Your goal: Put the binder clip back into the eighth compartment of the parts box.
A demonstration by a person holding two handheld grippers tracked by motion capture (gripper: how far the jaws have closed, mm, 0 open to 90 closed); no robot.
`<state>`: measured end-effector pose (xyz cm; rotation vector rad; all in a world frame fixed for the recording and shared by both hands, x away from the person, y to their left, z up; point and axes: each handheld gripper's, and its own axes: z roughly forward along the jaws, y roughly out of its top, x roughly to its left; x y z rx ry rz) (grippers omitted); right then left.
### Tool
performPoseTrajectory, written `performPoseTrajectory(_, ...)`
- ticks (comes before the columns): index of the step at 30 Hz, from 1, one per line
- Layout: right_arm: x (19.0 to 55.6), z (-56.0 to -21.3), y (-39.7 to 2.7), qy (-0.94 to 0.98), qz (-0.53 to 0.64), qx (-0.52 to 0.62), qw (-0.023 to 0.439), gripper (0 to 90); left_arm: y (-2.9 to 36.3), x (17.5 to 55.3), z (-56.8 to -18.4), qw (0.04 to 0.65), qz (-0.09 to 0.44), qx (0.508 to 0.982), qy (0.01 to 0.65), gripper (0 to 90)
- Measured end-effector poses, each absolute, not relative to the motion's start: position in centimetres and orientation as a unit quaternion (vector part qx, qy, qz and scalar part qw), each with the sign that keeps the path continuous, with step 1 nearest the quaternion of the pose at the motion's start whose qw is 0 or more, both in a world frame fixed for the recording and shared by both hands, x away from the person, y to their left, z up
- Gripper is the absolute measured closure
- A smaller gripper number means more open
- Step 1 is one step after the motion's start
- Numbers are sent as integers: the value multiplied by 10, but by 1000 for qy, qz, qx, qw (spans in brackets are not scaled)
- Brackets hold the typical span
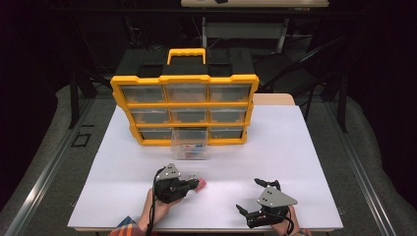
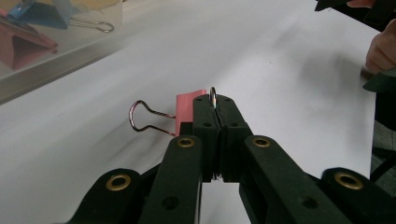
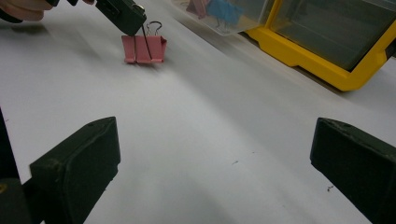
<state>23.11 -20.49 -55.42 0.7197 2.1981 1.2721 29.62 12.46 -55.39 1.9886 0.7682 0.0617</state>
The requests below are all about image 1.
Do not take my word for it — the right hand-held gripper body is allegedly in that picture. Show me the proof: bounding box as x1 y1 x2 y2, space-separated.
245 179 299 229

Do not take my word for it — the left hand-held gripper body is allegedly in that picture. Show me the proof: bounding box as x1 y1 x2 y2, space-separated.
152 162 191 205

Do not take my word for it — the clear plastic organizer drawer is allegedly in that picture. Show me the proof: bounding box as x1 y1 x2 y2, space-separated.
169 127 209 161

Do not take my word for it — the person's left hand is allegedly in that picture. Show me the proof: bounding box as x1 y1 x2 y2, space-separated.
137 188 185 232

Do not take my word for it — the person's right hand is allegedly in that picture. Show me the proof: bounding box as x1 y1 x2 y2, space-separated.
269 206 302 236

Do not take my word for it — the set of clear plastic drawers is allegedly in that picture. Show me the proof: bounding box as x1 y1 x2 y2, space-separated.
119 83 253 140

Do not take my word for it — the wooden table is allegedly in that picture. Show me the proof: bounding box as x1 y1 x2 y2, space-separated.
253 92 296 106

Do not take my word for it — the yellow black organizer cabinet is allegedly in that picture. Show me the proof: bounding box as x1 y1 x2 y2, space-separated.
110 47 260 148

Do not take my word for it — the black folding chair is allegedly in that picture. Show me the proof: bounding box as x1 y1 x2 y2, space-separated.
255 34 349 123

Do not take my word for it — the black metal stand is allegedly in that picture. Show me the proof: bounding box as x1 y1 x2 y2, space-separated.
68 67 99 130

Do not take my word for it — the light table with metal legs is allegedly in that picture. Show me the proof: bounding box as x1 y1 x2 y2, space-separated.
180 0 330 54

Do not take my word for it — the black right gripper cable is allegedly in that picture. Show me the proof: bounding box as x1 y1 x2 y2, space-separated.
280 206 296 236

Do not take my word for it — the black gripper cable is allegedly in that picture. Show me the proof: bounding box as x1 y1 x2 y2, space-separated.
146 167 165 236
280 206 296 236

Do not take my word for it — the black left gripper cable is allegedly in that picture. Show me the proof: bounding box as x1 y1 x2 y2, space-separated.
146 167 165 236

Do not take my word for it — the grey metal floor rail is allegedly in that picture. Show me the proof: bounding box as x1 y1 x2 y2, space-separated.
4 97 96 236
324 99 398 236

